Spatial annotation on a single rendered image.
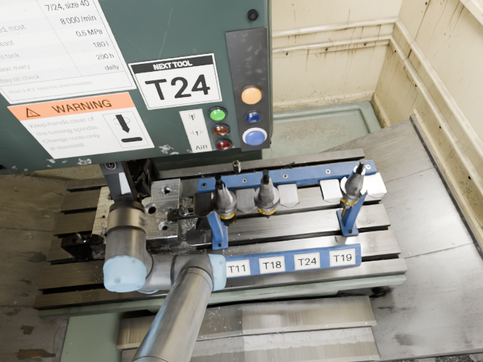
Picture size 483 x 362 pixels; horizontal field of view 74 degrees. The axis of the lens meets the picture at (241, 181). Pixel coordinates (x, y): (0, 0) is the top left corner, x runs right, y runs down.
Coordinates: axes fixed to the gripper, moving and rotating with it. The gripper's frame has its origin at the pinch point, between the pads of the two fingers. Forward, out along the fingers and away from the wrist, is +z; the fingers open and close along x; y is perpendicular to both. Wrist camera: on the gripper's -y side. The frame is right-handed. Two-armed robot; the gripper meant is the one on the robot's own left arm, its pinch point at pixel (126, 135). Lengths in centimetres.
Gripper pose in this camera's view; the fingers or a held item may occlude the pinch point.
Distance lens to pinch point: 82.2
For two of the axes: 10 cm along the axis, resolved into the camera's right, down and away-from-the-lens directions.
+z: -1.5, -8.4, 5.2
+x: 9.8, -1.7, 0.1
